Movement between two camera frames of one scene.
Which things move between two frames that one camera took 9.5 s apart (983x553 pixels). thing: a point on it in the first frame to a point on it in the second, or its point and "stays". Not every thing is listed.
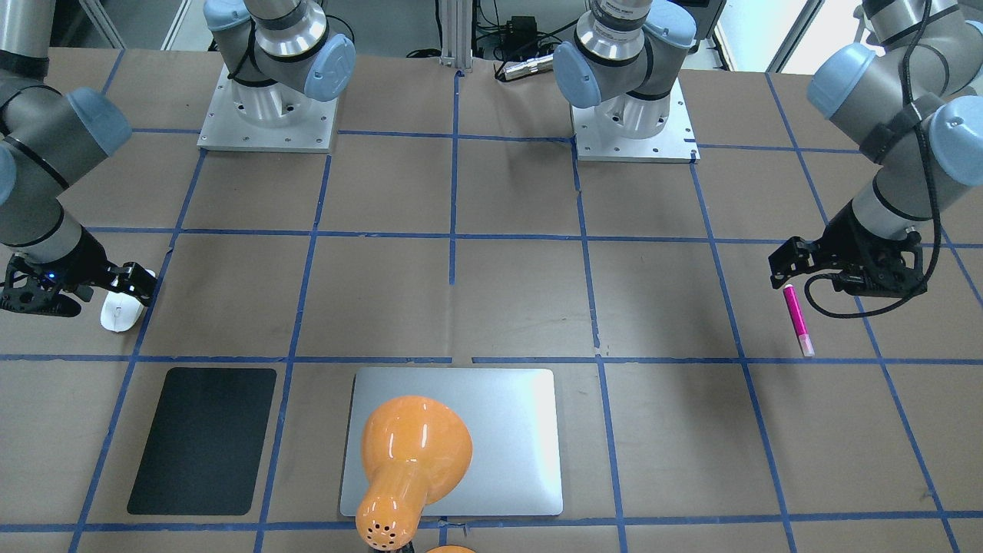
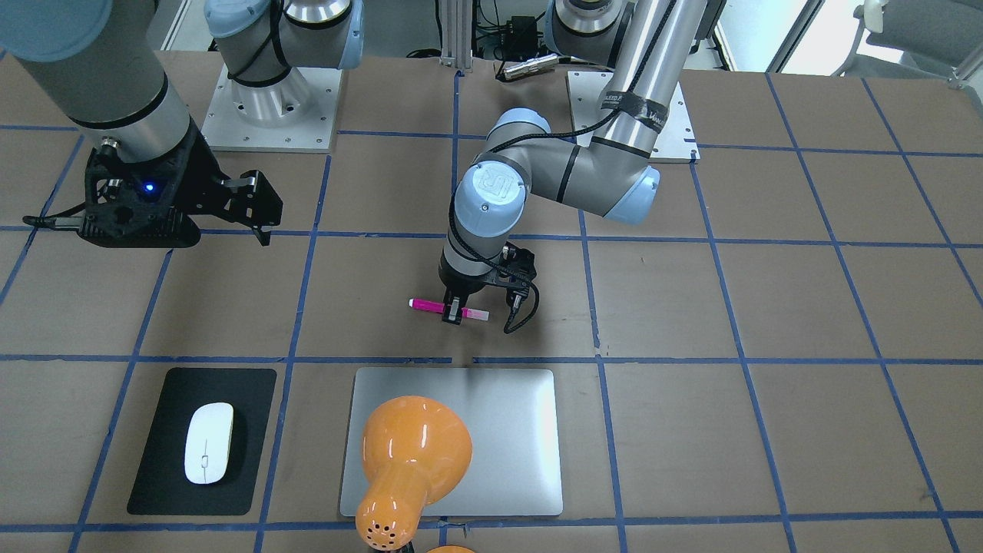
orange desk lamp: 417,451 stays
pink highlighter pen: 803,336 to 428,306
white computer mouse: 120,312 to 208,442
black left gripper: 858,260 to 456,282
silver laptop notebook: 511,414 stays
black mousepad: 203,449 stays
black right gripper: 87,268 to 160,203
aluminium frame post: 456,17 stays
